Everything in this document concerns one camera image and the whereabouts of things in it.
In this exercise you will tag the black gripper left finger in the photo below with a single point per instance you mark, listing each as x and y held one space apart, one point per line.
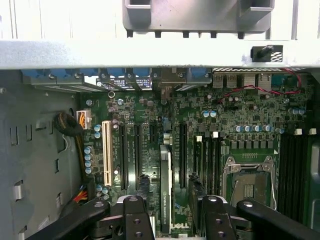
138 222

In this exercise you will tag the black open PC case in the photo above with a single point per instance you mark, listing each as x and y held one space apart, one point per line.
150 52

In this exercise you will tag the CPU socket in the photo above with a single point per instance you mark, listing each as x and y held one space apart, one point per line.
250 190

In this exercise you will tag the long black expansion slot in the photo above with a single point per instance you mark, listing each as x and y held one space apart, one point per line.
183 155
123 155

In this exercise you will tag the grey parts rack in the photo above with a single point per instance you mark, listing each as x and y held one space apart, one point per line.
200 22

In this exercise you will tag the black expansion slot blue latch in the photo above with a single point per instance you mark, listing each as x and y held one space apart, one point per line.
138 150

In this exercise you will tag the white expansion slot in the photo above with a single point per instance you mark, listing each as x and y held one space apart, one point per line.
106 152

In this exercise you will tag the blue card retention clip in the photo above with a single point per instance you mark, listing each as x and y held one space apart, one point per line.
30 73
116 72
141 72
74 72
198 72

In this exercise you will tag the silver USB port block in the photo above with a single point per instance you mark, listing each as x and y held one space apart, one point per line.
232 81
219 81

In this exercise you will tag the silver network port block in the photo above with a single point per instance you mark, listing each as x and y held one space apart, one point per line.
264 83

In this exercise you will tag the green motherboard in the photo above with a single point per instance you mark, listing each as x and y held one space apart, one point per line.
145 155

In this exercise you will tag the black label white print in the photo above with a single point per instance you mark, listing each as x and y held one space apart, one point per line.
143 82

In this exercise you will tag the silver ribbed port block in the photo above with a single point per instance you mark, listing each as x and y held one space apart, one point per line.
250 80

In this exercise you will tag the teal serial port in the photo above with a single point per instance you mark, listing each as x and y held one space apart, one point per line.
282 81

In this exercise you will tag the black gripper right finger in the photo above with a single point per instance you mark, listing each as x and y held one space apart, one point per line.
217 222

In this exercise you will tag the short black expansion slot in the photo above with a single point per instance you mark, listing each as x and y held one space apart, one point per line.
153 132

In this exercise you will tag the black RAM slot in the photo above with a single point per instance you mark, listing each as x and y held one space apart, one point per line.
290 175
297 175
282 175
206 162
212 162
305 175
219 162

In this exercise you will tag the white power plug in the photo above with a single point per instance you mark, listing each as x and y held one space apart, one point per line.
83 119

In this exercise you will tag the thin metal locking lever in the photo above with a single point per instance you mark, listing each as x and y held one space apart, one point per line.
276 190

